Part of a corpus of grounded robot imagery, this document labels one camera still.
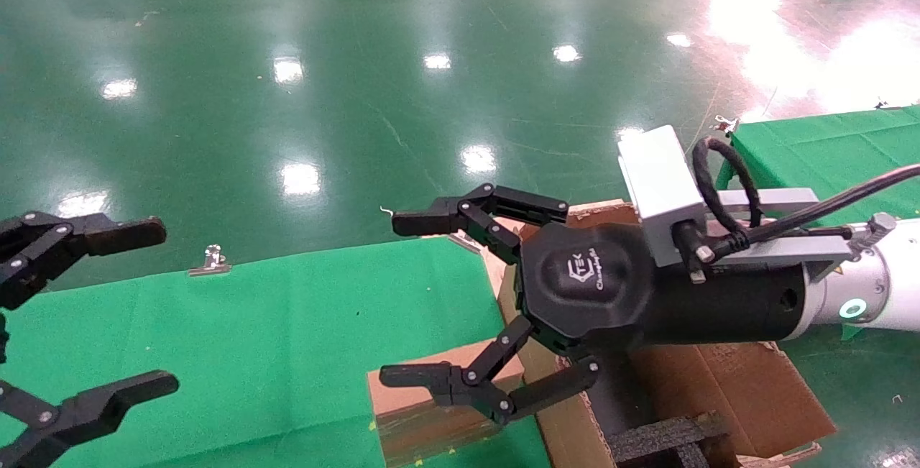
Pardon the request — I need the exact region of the small brown cardboard box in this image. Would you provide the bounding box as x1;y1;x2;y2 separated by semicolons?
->
367;339;530;468

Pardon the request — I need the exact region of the green cloth with hanging corner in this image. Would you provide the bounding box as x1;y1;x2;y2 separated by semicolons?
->
715;105;920;344

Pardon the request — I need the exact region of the large open cardboard carton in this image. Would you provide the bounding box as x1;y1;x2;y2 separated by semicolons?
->
478;198;839;468

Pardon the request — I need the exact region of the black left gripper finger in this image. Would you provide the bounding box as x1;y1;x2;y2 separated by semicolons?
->
0;370;180;468
0;211;167;311

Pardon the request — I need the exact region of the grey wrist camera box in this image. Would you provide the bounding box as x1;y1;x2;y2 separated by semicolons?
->
617;124;709;268

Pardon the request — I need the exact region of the long black foam insert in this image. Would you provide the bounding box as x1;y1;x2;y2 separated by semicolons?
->
609;410;735;468

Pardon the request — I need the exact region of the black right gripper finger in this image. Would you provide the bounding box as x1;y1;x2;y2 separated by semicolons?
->
392;183;569;265
379;314;600;425

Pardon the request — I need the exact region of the large green table cloth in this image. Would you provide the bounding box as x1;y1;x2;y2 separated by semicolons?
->
0;236;551;468

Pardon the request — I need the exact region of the grey metal camera bracket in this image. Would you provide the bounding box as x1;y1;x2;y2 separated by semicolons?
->
704;188;899;286

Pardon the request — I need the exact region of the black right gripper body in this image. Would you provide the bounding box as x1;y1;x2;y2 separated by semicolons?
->
517;222;807;355

